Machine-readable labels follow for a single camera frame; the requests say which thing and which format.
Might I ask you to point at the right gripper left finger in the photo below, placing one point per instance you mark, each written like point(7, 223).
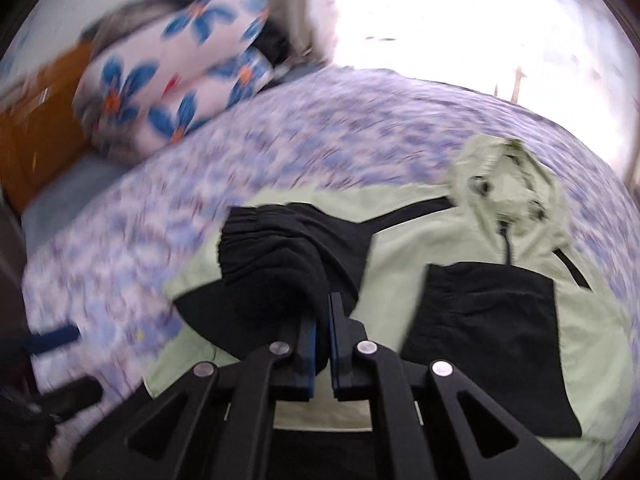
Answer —
point(296, 381)

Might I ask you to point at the blue flower print pillow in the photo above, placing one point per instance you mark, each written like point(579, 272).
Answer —
point(171, 77)

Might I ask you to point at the orange wooden headboard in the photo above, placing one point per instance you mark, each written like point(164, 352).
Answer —
point(40, 136)

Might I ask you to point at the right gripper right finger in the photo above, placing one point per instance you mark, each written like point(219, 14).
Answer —
point(350, 382)

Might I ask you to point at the white floral curtain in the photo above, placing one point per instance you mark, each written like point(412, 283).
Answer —
point(567, 60)

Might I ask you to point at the purple cat print blanket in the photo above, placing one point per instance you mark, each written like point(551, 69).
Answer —
point(369, 133)

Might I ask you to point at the green and black hooded jacket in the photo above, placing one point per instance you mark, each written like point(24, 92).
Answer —
point(479, 271)

